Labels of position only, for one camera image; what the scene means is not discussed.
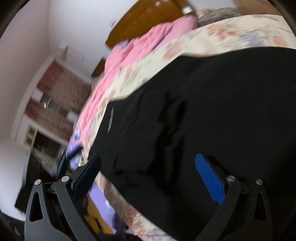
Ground floral quilt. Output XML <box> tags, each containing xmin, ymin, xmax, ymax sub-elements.
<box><xmin>74</xmin><ymin>14</ymin><xmax>296</xmax><ymax>241</ymax></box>

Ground wooden wardrobe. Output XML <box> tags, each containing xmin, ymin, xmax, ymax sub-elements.
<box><xmin>233</xmin><ymin>0</ymin><xmax>278</xmax><ymax>12</ymax></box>

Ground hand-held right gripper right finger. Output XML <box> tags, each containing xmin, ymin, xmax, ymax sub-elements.
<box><xmin>194</xmin><ymin>153</ymin><xmax>273</xmax><ymax>241</ymax></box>

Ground dark furniture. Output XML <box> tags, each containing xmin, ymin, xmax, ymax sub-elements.
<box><xmin>14</xmin><ymin>148</ymin><xmax>63</xmax><ymax>214</ymax></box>

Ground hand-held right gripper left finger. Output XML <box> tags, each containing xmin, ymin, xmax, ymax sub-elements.
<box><xmin>24</xmin><ymin>153</ymin><xmax>102</xmax><ymax>241</ymax></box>

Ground pink blanket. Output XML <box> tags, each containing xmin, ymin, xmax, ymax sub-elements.
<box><xmin>76</xmin><ymin>15</ymin><xmax>198</xmax><ymax>130</ymax></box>

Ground red patterned curtain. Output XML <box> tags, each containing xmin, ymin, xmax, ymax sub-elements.
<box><xmin>24</xmin><ymin>59</ymin><xmax>93</xmax><ymax>145</ymax></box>

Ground black pants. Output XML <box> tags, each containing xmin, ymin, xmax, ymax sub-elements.
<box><xmin>88</xmin><ymin>46</ymin><xmax>296</xmax><ymax>241</ymax></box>

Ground wooden headboard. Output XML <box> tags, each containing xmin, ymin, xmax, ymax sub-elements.
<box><xmin>105</xmin><ymin>0</ymin><xmax>197</xmax><ymax>48</ymax></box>

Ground low wooden panel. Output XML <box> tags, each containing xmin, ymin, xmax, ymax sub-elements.
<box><xmin>91</xmin><ymin>58</ymin><xmax>107</xmax><ymax>78</ymax></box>

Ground nightstand with floral cover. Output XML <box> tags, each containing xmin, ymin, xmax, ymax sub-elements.
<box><xmin>196</xmin><ymin>7</ymin><xmax>243</xmax><ymax>26</ymax></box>

